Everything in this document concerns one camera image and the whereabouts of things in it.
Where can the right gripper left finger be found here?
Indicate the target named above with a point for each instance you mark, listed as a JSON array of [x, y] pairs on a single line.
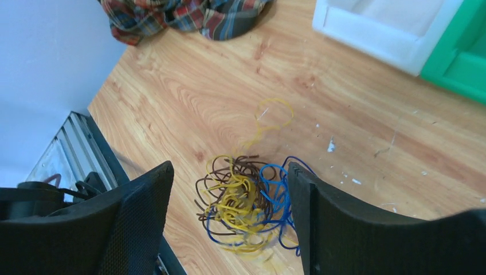
[[115, 232]]

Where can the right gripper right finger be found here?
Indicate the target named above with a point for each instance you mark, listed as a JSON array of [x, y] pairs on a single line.
[[341, 234]]

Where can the green plastic bin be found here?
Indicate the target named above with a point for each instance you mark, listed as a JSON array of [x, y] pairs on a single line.
[[457, 63]]

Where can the white plastic bin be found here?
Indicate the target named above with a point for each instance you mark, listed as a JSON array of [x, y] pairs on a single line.
[[399, 33]]

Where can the plaid flannel shirt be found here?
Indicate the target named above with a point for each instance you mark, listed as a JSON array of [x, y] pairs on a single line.
[[132, 21]]

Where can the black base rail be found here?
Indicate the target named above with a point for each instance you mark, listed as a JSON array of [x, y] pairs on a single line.
[[108, 175]]

